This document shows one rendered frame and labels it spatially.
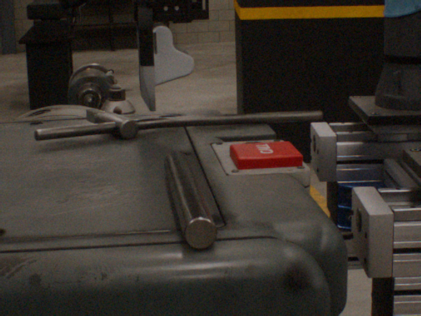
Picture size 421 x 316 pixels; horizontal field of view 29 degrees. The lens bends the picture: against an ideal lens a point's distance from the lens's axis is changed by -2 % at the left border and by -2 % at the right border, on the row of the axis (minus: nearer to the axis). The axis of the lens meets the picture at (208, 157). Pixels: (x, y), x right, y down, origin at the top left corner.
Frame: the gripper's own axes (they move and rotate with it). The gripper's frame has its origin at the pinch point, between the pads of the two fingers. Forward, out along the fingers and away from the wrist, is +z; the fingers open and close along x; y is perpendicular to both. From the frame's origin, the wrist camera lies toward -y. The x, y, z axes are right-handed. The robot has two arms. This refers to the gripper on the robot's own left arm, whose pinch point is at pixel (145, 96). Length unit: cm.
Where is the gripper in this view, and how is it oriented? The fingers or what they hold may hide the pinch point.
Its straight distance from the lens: 93.6
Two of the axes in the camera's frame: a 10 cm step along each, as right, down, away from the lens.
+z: 0.3, 9.7, 2.3
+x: -1.1, -2.3, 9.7
